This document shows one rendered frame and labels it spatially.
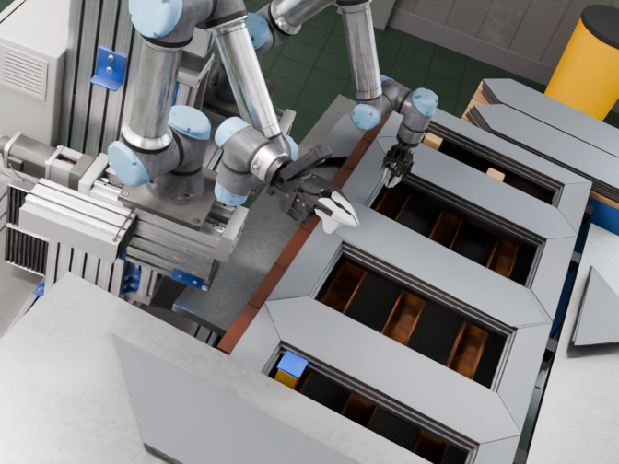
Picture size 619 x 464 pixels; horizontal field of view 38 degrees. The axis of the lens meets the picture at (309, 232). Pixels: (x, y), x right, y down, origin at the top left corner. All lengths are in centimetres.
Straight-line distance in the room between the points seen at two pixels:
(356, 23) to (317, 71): 248
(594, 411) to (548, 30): 312
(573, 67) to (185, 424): 356
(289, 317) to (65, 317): 64
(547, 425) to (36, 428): 140
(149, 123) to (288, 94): 261
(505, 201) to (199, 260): 112
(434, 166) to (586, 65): 203
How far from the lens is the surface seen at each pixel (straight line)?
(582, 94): 497
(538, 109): 356
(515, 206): 301
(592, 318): 290
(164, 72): 195
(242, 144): 184
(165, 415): 183
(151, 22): 186
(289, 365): 221
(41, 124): 252
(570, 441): 259
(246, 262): 269
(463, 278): 266
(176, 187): 225
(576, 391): 272
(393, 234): 269
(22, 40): 241
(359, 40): 239
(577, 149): 345
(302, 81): 473
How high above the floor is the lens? 259
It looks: 42 degrees down
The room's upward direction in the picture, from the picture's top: 20 degrees clockwise
